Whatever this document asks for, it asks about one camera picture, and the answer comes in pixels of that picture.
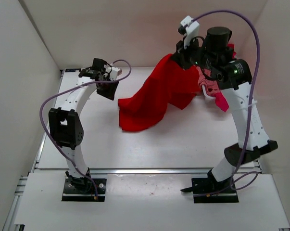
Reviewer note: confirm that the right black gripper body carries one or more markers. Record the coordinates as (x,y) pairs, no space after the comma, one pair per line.
(182,57)

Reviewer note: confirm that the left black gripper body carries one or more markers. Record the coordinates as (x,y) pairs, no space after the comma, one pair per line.
(106,79)

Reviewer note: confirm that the red t shirt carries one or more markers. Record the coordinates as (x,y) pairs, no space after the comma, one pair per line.
(167,84)

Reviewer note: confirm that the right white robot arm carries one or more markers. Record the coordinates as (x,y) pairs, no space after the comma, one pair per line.
(236,84)

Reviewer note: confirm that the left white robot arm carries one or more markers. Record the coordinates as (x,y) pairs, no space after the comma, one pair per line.
(64,121)

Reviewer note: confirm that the light pink t shirt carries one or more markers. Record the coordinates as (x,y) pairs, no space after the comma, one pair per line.
(210,83)

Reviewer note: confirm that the white plastic basket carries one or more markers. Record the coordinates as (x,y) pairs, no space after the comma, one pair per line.
(208,93)

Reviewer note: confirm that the magenta t shirt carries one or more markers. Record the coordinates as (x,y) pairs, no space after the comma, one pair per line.
(220,101)

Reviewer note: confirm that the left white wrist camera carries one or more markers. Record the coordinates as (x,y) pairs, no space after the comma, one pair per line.
(112,73)

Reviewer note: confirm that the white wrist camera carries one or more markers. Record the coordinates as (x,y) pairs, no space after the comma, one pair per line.
(189,28)
(112,73)

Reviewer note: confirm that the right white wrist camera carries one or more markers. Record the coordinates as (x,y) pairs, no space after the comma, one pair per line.
(189,28)

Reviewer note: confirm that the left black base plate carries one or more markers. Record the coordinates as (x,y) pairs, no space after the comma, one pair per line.
(83,191)

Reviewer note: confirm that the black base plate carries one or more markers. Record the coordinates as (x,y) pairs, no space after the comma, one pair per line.
(214,192)
(83,191)

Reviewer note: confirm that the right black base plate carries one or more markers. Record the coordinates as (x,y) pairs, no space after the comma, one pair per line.
(214,192)

